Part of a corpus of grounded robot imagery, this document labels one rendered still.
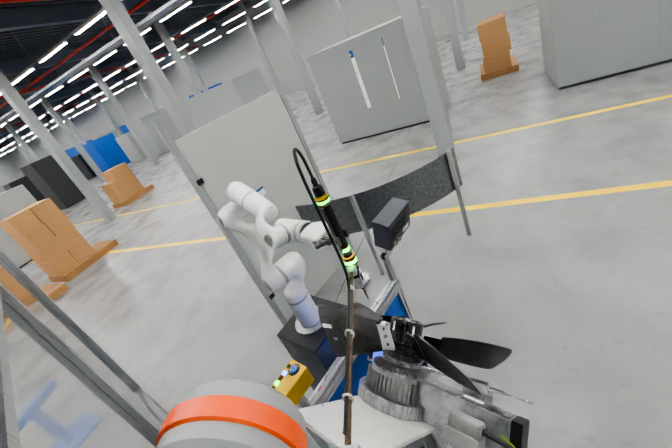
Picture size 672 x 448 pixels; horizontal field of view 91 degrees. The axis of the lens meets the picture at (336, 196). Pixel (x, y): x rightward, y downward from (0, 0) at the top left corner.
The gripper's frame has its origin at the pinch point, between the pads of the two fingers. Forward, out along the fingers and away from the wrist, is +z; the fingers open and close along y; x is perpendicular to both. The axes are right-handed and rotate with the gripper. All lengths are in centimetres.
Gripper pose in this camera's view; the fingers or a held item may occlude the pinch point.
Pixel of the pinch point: (339, 236)
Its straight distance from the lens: 109.6
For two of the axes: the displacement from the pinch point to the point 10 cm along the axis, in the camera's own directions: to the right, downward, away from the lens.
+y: -5.8, 5.5, -6.0
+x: -3.7, -8.3, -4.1
